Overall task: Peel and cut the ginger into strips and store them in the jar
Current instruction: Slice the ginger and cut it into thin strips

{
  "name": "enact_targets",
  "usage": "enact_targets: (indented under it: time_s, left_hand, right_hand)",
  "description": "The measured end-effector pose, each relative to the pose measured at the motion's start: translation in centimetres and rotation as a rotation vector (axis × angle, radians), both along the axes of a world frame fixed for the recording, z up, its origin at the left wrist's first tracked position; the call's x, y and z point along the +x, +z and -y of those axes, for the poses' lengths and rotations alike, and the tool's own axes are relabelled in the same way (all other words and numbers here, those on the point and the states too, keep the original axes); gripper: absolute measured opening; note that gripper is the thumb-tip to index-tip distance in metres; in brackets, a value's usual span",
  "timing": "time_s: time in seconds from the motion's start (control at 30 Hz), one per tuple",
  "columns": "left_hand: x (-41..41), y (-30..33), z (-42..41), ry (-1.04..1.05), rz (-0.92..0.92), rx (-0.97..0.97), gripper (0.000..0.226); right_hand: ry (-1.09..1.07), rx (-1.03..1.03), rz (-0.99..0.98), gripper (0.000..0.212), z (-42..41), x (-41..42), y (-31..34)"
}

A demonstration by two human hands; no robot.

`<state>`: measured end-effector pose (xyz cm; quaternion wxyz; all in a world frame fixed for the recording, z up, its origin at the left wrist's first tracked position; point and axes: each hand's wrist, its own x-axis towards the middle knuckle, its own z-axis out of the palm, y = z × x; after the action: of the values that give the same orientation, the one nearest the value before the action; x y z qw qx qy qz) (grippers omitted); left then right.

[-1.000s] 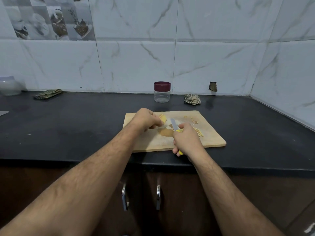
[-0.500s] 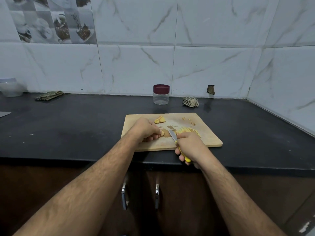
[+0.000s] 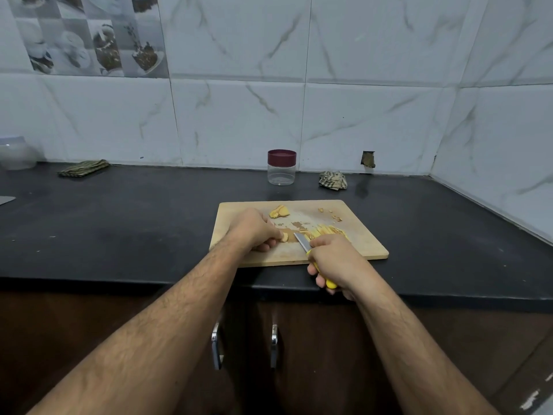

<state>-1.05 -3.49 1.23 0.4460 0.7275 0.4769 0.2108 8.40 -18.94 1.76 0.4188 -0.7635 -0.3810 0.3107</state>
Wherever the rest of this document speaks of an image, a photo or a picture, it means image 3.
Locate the person's left hand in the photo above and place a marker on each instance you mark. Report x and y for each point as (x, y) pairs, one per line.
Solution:
(252, 230)

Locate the person's right hand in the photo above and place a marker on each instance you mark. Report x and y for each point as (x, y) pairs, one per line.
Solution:
(341, 262)

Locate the wooden cutting board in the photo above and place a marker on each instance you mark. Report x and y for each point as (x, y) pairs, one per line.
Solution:
(367, 242)

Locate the pile of yellow ginger slices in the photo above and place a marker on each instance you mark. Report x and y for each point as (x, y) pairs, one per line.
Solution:
(279, 211)

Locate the pile of ginger strips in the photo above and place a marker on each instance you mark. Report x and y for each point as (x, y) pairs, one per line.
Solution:
(321, 230)

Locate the clear jar maroon lid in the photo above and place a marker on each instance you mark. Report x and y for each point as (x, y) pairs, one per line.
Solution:
(282, 176)

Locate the person's right forearm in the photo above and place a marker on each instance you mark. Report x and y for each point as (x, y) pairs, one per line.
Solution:
(423, 354)

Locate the person's left forearm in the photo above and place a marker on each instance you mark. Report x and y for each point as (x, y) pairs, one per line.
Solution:
(130, 341)

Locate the small ginger peel scraps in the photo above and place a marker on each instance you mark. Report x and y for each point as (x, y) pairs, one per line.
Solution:
(331, 214)

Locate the black countertop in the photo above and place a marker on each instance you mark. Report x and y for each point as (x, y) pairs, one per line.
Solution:
(86, 233)

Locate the crumpled patterned cloth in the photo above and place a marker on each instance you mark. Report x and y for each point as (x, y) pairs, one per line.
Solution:
(333, 180)

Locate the folded green cloth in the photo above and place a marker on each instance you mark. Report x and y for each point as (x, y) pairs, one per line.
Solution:
(84, 168)

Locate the brown wooden cabinet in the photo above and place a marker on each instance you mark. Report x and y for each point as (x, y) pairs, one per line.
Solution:
(86, 358)

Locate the clear plastic container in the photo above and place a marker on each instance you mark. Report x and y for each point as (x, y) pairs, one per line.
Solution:
(17, 154)

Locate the decorative picture tiles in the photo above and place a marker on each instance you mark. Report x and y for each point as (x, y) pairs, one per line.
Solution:
(86, 34)

